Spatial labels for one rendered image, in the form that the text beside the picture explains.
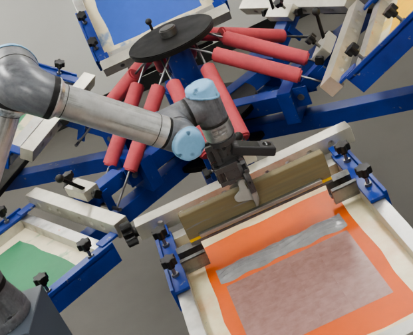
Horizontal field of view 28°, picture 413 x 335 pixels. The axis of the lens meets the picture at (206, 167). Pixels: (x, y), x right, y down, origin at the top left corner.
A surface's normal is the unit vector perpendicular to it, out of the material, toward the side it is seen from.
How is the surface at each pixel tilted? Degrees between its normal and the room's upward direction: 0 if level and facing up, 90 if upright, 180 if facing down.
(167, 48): 0
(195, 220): 90
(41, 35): 90
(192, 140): 90
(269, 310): 0
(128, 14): 32
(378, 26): 58
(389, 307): 0
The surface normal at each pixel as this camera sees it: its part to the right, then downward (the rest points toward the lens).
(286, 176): 0.20, 0.40
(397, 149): -0.37, -0.81
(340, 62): 0.55, -0.57
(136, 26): -0.22, -0.48
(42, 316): 0.93, -0.34
